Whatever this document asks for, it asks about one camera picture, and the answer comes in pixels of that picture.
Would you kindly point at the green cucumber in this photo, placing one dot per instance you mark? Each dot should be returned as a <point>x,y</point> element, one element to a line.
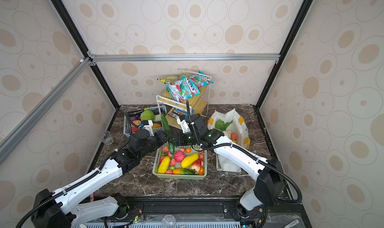
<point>169,134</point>

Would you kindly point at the teal pink snack bag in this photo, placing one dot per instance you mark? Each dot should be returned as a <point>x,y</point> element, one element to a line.
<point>199,80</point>

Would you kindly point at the orange brown potato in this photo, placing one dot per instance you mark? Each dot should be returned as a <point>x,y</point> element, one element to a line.
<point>137,122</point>

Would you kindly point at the green plastic fruit basket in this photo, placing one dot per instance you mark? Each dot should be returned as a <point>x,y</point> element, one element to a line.
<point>163,151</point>

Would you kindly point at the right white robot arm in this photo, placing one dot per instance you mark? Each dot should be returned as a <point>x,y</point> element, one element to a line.
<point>268,174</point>

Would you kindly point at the dark snack bar packet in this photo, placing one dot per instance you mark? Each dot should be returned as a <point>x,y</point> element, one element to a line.
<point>177,115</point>

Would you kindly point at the white wire wooden shelf rack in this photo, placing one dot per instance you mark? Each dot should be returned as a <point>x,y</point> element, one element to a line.
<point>197,103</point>

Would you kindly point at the white grocery tote bag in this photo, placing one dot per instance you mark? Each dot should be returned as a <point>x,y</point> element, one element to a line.
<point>240,128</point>

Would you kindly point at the yellow green snack bag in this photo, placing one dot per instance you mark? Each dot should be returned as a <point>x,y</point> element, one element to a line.
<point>167,79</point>

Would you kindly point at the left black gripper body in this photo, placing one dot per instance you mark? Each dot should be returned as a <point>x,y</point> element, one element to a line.
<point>154,142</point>

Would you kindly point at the clear plastic cup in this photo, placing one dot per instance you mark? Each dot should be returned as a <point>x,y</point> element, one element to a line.
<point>106,137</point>

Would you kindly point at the green cabbage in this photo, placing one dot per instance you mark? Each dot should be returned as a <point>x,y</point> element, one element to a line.
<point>147,115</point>

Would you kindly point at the horizontal aluminium frame bar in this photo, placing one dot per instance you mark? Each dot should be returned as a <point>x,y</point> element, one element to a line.
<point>184,57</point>

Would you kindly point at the diagonal aluminium frame bar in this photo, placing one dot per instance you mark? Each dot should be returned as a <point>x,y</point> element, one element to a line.
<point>25,126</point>

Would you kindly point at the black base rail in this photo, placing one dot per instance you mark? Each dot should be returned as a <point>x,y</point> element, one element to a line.
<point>221,209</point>

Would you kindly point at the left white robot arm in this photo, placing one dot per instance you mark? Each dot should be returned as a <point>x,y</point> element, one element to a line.
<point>57,209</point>

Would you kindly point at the green orange papaya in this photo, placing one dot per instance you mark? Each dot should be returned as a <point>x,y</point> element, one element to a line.
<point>183,171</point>

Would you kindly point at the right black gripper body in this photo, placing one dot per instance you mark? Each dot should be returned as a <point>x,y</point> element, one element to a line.
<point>185,139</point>

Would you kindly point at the blue plastic vegetable basket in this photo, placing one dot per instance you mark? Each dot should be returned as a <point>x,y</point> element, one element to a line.
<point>135,115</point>

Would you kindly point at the leafy green vegetable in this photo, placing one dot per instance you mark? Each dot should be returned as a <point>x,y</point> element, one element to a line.
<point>222,126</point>

